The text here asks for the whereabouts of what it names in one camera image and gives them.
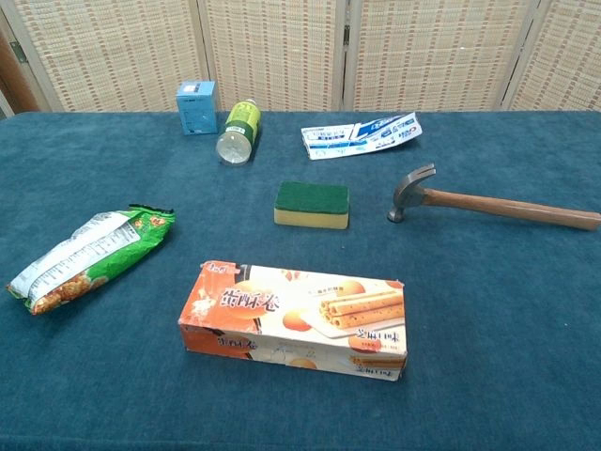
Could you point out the green snack bag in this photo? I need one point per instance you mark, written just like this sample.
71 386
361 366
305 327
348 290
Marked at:
94 256

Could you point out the green and yellow sponge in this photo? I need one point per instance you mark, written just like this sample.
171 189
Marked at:
312 203

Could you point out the green label plastic bottle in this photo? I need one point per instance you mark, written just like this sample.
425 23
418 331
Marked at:
239 132

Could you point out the woven folding screen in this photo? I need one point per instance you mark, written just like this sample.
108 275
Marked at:
300 51

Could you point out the blue table cloth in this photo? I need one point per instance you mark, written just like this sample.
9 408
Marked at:
300 282

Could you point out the blue white toothpaste box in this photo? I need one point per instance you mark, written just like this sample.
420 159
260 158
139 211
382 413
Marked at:
357 137

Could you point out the orange egg roll box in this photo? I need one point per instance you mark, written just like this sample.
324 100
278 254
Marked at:
300 319

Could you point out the small light blue box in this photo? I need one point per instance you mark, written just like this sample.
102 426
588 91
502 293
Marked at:
197 109

